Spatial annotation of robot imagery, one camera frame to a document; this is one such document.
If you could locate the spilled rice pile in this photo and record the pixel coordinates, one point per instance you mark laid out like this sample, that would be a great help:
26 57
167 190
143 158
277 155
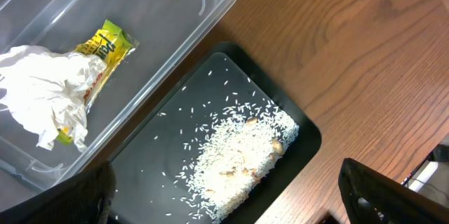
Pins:
210 145

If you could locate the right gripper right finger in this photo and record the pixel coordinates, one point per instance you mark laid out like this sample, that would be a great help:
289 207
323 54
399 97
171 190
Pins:
370 197

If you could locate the yellow green snack wrapper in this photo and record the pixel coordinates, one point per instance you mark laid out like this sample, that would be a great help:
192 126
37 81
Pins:
102 53

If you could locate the black rectangular tray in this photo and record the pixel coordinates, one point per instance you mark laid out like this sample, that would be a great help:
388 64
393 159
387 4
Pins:
130 200

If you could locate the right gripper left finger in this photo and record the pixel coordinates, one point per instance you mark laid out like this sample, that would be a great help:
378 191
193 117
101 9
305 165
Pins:
84 198

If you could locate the clear plastic bin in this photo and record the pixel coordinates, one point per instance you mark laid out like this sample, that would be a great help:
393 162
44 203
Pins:
166 31

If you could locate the white tissue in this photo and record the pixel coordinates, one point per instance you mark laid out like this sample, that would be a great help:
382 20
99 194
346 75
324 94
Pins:
44 92

